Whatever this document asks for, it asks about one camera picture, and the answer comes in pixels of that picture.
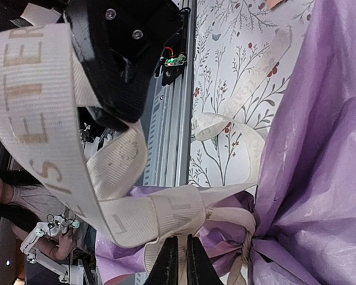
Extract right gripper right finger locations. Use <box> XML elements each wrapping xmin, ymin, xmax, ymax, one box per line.
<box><xmin>186</xmin><ymin>235</ymin><xmax>223</xmax><ymax>285</ymax></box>

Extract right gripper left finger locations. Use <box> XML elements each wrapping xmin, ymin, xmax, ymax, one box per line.
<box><xmin>145</xmin><ymin>236</ymin><xmax>179</xmax><ymax>285</ymax></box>

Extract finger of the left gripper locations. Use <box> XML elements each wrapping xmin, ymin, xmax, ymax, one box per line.
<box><xmin>64</xmin><ymin>1</ymin><xmax>183</xmax><ymax>132</ymax></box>

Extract white printed ribbon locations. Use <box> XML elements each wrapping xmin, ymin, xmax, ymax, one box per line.
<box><xmin>0</xmin><ymin>23</ymin><xmax>294</xmax><ymax>285</ymax></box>

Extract pink wrapping paper sheet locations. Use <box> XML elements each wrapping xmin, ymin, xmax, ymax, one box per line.
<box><xmin>94</xmin><ymin>0</ymin><xmax>356</xmax><ymax>285</ymax></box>

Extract woman in grey shirt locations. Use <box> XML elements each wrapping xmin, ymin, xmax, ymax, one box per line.
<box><xmin>0</xmin><ymin>167</ymin><xmax>96</xmax><ymax>262</ymax></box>

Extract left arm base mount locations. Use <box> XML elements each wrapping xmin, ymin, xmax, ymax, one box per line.
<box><xmin>153</xmin><ymin>45</ymin><xmax>187</xmax><ymax>87</ymax></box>

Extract front aluminium rail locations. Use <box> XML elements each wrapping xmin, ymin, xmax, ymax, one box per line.
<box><xmin>140</xmin><ymin>1</ymin><xmax>197</xmax><ymax>186</ymax></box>

